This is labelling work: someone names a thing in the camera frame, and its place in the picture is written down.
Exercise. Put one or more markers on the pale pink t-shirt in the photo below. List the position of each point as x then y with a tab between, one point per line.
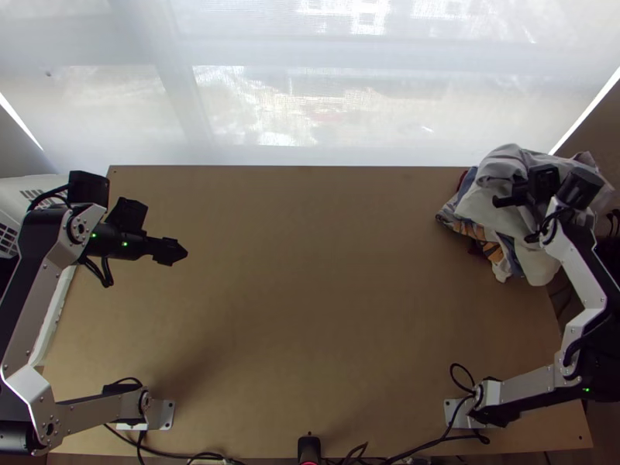
503	162

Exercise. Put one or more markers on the white laundry basket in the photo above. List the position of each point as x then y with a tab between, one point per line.
14	203

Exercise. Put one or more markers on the white sheer curtain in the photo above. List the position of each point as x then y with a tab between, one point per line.
310	72

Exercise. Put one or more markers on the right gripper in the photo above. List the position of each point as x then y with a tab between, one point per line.
524	193

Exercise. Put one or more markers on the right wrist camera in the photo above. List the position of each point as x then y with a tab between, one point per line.
543	181

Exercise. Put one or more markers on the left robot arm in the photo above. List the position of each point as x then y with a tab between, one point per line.
43	295

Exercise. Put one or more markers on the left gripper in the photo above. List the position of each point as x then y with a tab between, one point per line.
151	248

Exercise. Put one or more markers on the heap of clothes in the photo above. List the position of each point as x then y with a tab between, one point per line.
489	227

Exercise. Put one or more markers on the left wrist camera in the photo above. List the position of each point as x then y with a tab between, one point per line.
128	215

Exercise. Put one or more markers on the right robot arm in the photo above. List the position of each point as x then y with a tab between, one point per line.
576	261

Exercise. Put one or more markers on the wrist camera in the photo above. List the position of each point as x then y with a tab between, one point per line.
128	215
543	181

